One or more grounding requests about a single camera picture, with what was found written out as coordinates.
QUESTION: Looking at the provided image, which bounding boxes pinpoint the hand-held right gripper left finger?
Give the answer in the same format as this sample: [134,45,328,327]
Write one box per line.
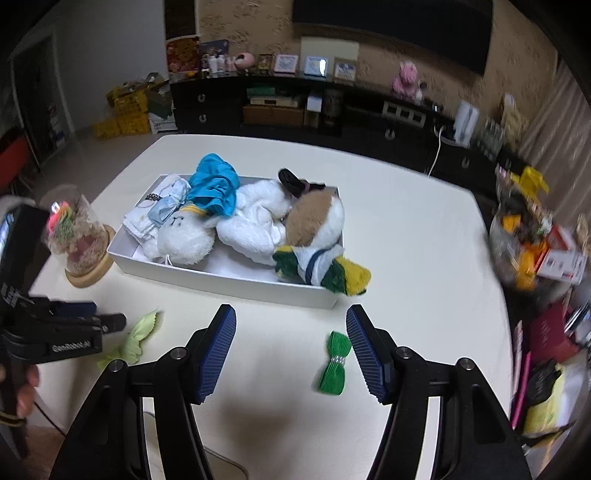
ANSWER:
[60,304,238,480]

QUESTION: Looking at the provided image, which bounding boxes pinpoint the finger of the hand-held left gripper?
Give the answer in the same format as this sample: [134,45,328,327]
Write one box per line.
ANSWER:
[27,298,98,319]
[69,314,127,334]

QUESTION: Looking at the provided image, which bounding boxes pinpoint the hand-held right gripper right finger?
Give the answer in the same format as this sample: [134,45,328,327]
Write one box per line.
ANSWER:
[346,305,532,480]

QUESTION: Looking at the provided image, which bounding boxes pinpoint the light green cloth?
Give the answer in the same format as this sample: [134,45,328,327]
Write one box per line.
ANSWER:
[97,308,163,370]

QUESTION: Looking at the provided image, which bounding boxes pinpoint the green hair bow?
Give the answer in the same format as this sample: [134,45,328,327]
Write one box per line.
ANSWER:
[318,331,353,396]

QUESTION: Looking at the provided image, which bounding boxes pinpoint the white cardboard box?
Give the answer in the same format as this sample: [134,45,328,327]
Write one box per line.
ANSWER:
[106,173,346,309]

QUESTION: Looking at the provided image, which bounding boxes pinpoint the white towel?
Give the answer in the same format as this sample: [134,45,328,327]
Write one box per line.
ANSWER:
[124,174,185,241]

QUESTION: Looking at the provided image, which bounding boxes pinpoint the white socks green yellow cuffs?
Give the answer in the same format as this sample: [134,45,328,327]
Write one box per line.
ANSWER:
[271,244,372,296]

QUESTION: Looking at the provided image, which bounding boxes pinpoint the light blue cloth bundle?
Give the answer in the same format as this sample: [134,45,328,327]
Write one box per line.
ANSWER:
[148,179,191,226]

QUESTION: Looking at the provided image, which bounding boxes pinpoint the white fluffy plush toy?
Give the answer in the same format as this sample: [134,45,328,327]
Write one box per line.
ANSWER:
[216,179,294,267]

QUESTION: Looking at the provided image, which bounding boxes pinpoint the brown and white plush toy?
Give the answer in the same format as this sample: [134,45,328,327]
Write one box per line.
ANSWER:
[281,189,346,252]

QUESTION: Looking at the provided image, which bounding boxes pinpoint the person's left hand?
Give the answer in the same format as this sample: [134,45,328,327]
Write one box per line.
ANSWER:
[16,364,41,418]

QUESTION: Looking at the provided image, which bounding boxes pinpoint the glass dome with flowers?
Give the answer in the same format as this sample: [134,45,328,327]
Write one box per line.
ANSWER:
[41,184,116,288]

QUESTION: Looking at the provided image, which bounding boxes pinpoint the red chair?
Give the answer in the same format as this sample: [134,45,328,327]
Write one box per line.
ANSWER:
[0,136,35,185]

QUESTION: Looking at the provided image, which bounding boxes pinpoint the pile of colourful clutter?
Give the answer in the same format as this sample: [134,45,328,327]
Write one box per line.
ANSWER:
[489,166,591,291]

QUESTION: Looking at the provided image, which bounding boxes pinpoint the stack of yellow crates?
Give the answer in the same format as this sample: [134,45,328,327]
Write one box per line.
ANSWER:
[93,83,151,139]

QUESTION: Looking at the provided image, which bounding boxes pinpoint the green and white carton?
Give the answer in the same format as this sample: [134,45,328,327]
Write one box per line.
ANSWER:
[148,83,176,134]

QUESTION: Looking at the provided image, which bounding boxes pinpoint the black television cabinet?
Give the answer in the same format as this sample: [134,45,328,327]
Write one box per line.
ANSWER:
[170,74,509,181]

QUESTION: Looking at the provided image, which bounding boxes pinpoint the brown wooden box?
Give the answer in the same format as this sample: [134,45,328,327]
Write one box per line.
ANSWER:
[243,105,305,126]

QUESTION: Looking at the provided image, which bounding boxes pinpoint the grey socket panel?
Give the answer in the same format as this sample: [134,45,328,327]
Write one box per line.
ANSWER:
[382,99,428,126]

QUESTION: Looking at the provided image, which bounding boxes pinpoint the black canister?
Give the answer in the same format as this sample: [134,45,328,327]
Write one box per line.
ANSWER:
[322,89,345,127]

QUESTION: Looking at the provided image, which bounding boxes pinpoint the row of glass bottles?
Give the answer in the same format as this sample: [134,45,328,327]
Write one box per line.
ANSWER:
[478,117,506,158]

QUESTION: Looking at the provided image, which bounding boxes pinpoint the small white box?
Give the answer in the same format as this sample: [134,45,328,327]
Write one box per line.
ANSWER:
[305,93,322,127]

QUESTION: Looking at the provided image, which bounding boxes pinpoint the white water appliance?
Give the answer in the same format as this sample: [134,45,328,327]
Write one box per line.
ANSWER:
[455,100,481,148]

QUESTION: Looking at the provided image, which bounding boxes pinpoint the stack of books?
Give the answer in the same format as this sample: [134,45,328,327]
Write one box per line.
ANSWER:
[246,87,305,108]

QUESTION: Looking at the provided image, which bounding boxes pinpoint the red festive poster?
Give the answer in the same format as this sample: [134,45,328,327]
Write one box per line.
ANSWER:
[165,36,201,77]

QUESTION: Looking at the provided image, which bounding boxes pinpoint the pink plush toy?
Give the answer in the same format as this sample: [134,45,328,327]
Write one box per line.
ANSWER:
[392,61,421,95]

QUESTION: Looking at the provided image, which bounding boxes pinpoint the yellowish plush toy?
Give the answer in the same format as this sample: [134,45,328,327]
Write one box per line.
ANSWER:
[501,95,527,139]

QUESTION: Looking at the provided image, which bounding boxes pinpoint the blue printed card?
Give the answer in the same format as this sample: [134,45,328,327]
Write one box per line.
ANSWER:
[200,40,230,61]

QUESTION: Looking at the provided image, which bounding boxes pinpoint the beige curtain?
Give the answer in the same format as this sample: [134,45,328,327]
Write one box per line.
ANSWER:
[517,60,591,171]

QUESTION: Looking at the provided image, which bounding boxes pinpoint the white power cable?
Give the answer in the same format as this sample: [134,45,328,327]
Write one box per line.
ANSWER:
[427,127,446,178]

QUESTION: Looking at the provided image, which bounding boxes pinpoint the wooden picture frame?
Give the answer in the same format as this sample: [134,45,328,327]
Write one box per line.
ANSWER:
[333,58,360,81]

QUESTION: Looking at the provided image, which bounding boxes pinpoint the white wall panel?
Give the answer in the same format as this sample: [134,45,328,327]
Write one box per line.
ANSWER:
[300,37,360,63]

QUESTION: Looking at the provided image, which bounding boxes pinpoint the black wall television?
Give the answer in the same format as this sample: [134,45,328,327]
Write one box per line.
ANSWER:
[292,0,494,76]

